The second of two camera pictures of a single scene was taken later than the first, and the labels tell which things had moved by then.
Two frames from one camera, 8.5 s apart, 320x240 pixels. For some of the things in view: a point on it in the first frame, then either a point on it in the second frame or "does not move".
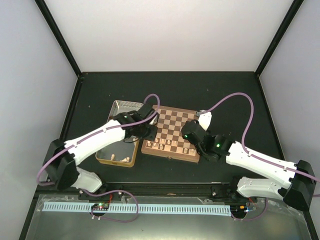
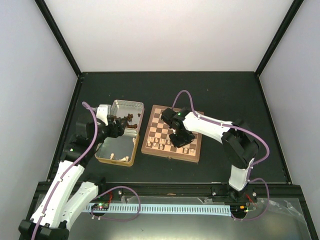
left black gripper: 151,136 → 120,130
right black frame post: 282,30 does not move
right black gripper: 184,137 → 179,144
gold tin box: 123,153 does not move
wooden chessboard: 169,142 does not move
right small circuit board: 239,209 does not move
